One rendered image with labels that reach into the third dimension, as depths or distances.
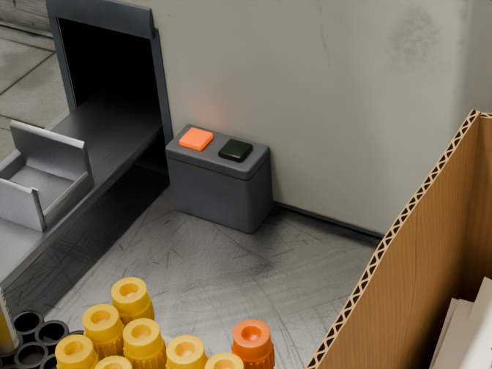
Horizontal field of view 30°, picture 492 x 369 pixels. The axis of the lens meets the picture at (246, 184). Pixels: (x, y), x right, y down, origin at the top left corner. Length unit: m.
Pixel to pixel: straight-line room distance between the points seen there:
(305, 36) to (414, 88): 0.07
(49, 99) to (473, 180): 2.00
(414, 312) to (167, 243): 0.22
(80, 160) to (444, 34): 0.23
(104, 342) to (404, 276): 0.12
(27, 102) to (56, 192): 1.82
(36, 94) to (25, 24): 0.32
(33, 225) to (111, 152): 0.08
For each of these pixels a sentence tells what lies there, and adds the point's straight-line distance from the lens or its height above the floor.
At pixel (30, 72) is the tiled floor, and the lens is 2.51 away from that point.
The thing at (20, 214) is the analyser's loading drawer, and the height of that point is 0.92.
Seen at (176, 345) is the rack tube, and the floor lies 0.99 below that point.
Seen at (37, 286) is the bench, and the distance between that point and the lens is 0.57.
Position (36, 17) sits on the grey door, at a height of 0.07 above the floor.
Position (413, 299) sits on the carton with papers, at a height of 0.98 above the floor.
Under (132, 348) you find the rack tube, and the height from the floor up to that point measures 0.99.
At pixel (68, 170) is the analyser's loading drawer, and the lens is 0.57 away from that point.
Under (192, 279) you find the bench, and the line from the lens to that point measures 0.55.
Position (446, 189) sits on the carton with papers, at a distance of 0.40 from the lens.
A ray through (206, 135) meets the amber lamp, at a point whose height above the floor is 0.93.
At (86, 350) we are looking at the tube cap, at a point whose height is 0.99.
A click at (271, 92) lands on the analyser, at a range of 0.54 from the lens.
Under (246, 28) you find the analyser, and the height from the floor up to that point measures 1.00.
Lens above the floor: 1.26
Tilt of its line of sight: 39 degrees down
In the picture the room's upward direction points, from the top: 5 degrees counter-clockwise
